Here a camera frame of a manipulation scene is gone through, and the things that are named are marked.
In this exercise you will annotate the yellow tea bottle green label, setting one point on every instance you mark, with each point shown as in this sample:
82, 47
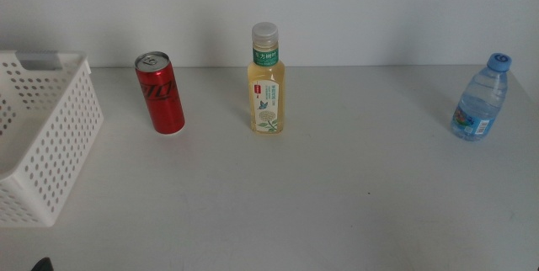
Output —
267, 94

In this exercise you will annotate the red cola can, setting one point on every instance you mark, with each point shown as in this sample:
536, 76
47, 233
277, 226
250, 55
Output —
162, 102

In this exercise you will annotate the clear water bottle blue cap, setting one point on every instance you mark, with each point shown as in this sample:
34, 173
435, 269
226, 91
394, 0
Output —
478, 107

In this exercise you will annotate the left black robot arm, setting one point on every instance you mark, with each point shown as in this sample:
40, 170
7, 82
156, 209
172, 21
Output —
42, 266

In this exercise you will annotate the white perforated plastic basket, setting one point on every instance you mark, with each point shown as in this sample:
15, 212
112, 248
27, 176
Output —
97, 113

